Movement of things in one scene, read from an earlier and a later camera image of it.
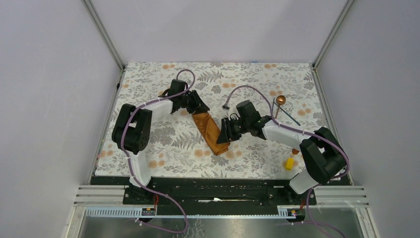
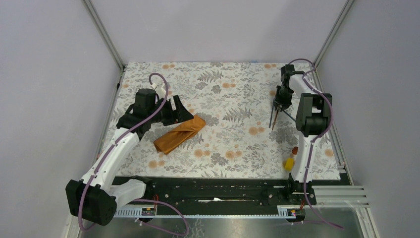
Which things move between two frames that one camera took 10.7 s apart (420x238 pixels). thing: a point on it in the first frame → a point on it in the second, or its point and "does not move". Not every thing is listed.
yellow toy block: [289, 163] does not move
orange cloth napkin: [210, 132] → [165, 141]
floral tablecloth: [285, 92] does not move
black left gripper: [198, 105] → [183, 113]
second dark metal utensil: [287, 113] does not move
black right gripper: [226, 133] → [278, 101]
